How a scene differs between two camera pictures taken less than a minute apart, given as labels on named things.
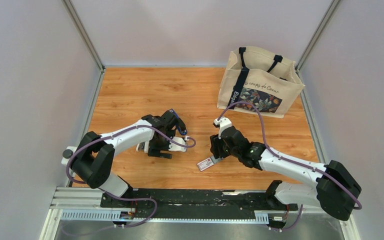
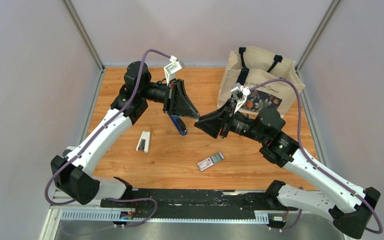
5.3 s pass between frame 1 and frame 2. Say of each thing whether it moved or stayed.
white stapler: stayed
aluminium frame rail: stayed
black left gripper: moved
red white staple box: stayed
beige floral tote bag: stayed
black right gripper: moved
